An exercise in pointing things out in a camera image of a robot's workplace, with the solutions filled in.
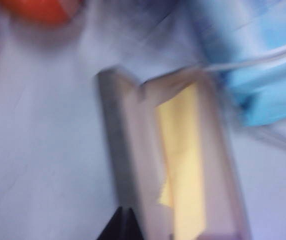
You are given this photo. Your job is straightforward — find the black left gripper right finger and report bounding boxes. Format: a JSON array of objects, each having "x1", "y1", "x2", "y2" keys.
[{"x1": 127, "y1": 207, "x2": 144, "y2": 240}]

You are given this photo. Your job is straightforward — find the orange fruit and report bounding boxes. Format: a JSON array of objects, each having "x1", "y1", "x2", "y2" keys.
[{"x1": 0, "y1": 0, "x2": 78, "y2": 25}]

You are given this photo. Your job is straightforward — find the yellow cleaning cloth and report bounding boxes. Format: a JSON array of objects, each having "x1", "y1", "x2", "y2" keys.
[{"x1": 155, "y1": 81, "x2": 208, "y2": 233}]

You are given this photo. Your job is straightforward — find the beige glasses case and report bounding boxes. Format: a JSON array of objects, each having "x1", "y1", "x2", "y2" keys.
[{"x1": 96, "y1": 66, "x2": 253, "y2": 240}]

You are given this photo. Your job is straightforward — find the light blue tissue pack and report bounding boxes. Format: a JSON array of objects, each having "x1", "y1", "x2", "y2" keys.
[{"x1": 190, "y1": 0, "x2": 286, "y2": 128}]

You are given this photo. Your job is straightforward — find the thin white adapter cable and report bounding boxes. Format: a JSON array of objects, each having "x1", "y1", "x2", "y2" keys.
[{"x1": 202, "y1": 41, "x2": 286, "y2": 71}]

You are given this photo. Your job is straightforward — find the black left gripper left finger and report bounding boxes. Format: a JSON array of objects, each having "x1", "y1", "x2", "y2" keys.
[{"x1": 95, "y1": 206, "x2": 128, "y2": 240}]

